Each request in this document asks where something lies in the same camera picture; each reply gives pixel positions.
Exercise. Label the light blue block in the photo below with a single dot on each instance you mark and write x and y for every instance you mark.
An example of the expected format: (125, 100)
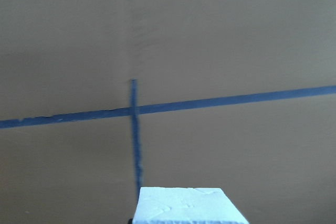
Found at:
(185, 205)

